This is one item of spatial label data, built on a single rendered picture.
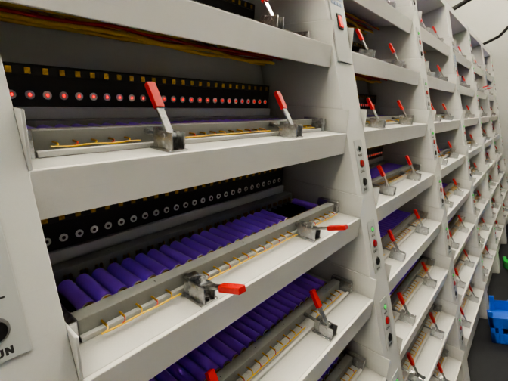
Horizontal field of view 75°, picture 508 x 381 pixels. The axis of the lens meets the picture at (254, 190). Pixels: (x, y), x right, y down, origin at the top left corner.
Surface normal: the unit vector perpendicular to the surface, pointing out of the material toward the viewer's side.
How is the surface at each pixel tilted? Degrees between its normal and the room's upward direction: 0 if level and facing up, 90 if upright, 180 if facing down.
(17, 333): 90
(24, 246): 90
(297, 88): 90
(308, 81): 90
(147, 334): 18
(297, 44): 108
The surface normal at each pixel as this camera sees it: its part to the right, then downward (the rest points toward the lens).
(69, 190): 0.76, 0.22
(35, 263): 0.74, -0.09
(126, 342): 0.05, -0.96
